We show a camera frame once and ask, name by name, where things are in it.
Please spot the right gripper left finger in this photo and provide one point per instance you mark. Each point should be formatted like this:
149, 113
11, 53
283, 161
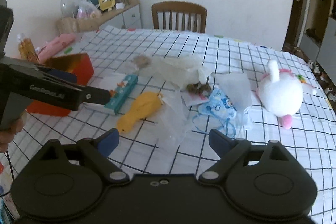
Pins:
95, 153

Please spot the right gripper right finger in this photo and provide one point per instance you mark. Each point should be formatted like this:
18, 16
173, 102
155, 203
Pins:
230, 151

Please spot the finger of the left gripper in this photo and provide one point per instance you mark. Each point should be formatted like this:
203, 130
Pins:
48, 75
94, 95

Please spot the yellow soft toy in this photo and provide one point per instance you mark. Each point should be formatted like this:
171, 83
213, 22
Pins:
145, 105

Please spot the brown fuzzy scrunchie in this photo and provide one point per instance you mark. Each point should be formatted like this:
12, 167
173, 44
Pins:
199, 88

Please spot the clear plastic bag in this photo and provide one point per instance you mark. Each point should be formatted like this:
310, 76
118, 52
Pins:
173, 120

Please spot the person's left hand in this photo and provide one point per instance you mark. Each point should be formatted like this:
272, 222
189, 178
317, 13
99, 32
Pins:
7, 136

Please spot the orange red tin box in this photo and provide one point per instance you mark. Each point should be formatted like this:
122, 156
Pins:
76, 68

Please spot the amber liquid bottle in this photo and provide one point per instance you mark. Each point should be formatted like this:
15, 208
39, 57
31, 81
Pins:
26, 49

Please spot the teal white picture book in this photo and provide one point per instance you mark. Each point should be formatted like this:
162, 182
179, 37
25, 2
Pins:
119, 85

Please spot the pink folded cloth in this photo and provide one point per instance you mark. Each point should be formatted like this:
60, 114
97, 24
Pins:
55, 46

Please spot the blue cartoon face mask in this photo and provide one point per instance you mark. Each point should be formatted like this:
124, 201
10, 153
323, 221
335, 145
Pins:
222, 114

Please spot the cardboard box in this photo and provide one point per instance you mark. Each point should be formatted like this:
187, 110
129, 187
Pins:
71, 25

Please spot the pink items plastic bag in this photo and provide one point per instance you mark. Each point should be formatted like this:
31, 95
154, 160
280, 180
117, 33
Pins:
87, 10

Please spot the white pink plush toy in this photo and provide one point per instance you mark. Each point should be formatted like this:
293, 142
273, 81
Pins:
281, 92

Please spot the white wooden side cabinet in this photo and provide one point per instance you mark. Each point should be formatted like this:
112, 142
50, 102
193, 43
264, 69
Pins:
127, 18

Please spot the brown wooden chair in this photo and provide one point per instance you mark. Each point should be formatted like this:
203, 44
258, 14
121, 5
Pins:
179, 16

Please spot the grey wooden wall cabinet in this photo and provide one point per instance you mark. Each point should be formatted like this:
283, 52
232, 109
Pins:
318, 41

